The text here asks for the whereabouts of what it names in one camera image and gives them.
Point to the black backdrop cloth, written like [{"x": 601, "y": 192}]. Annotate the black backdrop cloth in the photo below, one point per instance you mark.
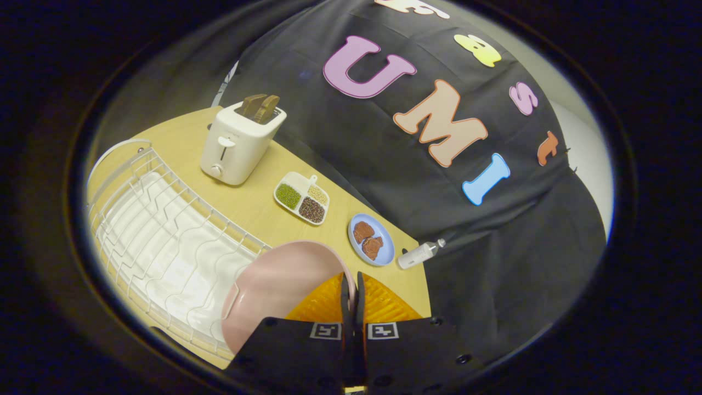
[{"x": 439, "y": 192}]

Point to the white toaster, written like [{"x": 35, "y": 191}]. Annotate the white toaster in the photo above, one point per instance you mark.
[{"x": 238, "y": 145}]

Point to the brown toast slice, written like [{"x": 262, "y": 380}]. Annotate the brown toast slice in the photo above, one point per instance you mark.
[
  {"x": 253, "y": 105},
  {"x": 268, "y": 108}
]

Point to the white small bottle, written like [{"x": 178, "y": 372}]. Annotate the white small bottle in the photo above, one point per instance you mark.
[{"x": 418, "y": 255}]

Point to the blue plate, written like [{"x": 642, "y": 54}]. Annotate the blue plate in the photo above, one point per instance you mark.
[{"x": 384, "y": 249}]

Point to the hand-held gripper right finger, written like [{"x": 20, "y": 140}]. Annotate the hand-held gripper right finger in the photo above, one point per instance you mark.
[{"x": 361, "y": 307}]

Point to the white divided bean tray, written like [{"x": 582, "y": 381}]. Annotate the white divided bean tray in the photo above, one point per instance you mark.
[{"x": 303, "y": 198}]

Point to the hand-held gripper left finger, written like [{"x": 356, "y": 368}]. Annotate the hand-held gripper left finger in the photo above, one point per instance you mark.
[{"x": 346, "y": 307}]

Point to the pink plate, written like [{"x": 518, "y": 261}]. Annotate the pink plate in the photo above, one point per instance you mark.
[{"x": 274, "y": 291}]

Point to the brown meat piece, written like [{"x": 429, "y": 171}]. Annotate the brown meat piece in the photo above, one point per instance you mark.
[
  {"x": 362, "y": 231},
  {"x": 372, "y": 247}
]

